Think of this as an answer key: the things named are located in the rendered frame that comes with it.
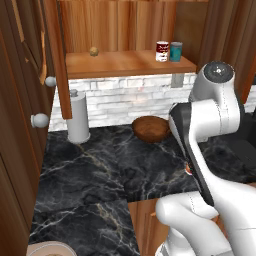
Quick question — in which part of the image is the narrow wooden cabinet door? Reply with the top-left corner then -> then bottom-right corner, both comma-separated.
44,0 -> 74,121

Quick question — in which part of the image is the wooden base cabinet front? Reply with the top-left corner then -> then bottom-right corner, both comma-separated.
127,197 -> 172,256

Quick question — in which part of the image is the tall wooden cabinet door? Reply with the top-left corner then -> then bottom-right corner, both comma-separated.
0,0 -> 56,256

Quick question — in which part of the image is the wide wooden cabinet door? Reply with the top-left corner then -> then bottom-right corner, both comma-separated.
196,0 -> 256,105

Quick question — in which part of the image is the brown bread loaf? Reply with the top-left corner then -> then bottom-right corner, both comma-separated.
131,115 -> 173,144

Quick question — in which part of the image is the white paper towel roll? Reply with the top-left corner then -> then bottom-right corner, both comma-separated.
66,88 -> 92,145

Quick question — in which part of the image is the round white door knob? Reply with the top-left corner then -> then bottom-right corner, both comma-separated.
44,76 -> 58,88
30,112 -> 50,129

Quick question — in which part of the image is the teal can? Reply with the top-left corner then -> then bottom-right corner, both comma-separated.
169,41 -> 184,63

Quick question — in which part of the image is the black hob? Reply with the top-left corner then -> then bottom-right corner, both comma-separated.
213,112 -> 256,185

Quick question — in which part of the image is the tan round plate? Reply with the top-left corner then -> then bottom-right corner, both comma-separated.
26,241 -> 79,256

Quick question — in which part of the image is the wooden wall cabinet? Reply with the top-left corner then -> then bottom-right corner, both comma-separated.
59,0 -> 210,80

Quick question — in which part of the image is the grey wall socket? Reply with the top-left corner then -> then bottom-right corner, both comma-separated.
171,73 -> 185,89

